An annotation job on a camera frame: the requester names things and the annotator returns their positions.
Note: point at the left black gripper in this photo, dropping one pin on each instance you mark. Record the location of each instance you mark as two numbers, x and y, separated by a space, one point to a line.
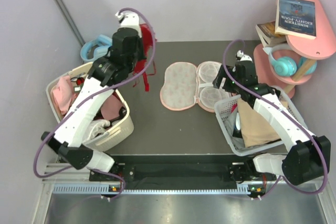
141 54

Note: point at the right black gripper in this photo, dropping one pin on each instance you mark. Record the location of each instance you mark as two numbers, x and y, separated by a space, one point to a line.
218 81

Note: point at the red lace bra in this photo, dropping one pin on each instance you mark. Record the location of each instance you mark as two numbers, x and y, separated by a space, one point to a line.
147 40

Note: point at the floral mesh laundry bag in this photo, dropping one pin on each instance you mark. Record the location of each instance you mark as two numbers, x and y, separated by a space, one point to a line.
186 85

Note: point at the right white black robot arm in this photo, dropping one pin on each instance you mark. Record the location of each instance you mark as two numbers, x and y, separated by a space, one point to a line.
308 156

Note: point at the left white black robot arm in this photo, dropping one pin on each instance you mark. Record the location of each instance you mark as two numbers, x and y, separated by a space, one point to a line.
104 76

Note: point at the cream laundry basket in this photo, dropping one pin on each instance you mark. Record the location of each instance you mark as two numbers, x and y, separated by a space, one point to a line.
112 123

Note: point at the blue headphones on table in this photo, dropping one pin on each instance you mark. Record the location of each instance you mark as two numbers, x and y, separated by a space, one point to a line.
94 49

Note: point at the white perforated plastic basket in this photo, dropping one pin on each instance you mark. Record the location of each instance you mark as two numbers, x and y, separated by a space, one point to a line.
279 113

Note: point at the grey garment in basket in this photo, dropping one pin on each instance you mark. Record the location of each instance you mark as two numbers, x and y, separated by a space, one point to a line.
234 134

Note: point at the stacked paperback books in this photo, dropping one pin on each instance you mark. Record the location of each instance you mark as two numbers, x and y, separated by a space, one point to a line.
267 35

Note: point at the teal headphones on shelf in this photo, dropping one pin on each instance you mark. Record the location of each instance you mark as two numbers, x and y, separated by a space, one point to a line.
283 66

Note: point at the pink tiered shelf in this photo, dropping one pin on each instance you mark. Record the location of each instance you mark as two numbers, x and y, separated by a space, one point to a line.
323 47

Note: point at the beige folded garment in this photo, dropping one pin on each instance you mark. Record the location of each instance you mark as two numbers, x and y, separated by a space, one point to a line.
255 129

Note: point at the pink garment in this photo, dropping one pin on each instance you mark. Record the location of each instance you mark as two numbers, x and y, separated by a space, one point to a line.
64 94

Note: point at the white garment in basket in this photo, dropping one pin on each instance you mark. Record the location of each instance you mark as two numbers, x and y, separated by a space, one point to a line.
96 128

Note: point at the Nineteen Eighty-Four book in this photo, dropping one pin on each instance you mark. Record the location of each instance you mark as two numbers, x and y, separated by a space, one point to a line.
296 18

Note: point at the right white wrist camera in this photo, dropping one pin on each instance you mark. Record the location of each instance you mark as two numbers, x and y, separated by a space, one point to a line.
241 56

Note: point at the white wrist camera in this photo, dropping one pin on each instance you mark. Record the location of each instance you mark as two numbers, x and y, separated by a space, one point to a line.
241 56
129 20

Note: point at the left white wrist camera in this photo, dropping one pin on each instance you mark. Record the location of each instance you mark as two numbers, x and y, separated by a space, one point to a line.
129 20

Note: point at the aluminium rail frame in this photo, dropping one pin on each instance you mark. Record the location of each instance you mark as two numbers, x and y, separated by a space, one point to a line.
149 187

